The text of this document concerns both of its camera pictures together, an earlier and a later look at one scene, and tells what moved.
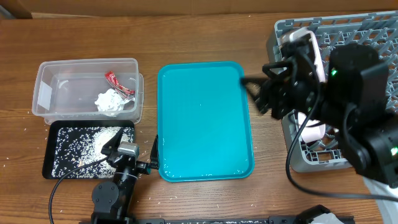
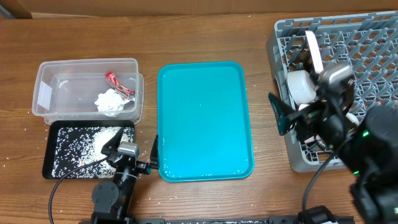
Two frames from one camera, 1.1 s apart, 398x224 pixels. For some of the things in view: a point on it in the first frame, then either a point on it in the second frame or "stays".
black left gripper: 145,168 stays
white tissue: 110,102 stays
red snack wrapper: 111,76 stays
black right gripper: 275,86 to 283,112
